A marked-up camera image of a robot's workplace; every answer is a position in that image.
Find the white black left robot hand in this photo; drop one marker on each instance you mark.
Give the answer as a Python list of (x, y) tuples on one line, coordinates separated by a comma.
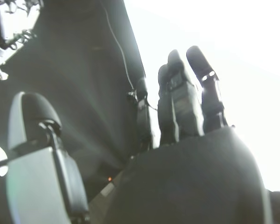
[(189, 182)]

